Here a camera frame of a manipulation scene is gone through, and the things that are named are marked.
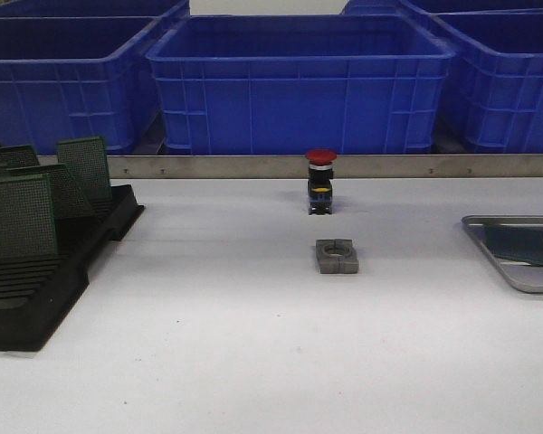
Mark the steel table edge rail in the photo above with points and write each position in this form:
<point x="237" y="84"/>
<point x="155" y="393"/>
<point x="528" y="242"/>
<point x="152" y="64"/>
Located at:
<point x="350" y="166"/>

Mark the far left blue crate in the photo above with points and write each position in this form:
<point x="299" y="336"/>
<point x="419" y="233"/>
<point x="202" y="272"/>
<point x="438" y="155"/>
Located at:
<point x="93" y="8"/>

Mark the far right blue crate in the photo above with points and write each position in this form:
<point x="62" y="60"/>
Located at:
<point x="441" y="7"/>

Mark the right blue plastic crate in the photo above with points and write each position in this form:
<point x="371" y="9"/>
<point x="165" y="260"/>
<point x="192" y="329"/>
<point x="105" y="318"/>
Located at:
<point x="492" y="98"/>

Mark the blue plastic crate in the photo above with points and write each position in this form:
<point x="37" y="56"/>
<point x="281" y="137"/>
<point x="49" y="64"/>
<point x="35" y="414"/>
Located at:
<point x="72" y="77"/>
<point x="492" y="98"/>
<point x="283" y="85"/>

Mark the black slotted board rack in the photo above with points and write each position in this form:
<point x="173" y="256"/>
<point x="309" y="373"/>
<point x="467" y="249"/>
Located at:
<point x="36" y="294"/>

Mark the grey metal clamp block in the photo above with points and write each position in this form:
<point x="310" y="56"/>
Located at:
<point x="336" y="256"/>

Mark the green perforated circuit board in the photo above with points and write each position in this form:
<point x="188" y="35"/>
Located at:
<point x="515" y="243"/>

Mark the left blue plastic crate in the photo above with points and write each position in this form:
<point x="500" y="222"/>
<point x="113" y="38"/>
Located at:
<point x="72" y="77"/>

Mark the red emergency stop button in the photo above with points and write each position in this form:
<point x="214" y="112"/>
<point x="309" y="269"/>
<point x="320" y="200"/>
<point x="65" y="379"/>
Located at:
<point x="319" y="181"/>

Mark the centre blue plastic crate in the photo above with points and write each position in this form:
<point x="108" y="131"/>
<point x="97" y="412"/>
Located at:
<point x="283" y="85"/>

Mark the silver metal tray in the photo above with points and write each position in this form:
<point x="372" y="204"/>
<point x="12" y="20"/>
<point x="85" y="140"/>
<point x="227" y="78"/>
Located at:
<point x="519" y="275"/>

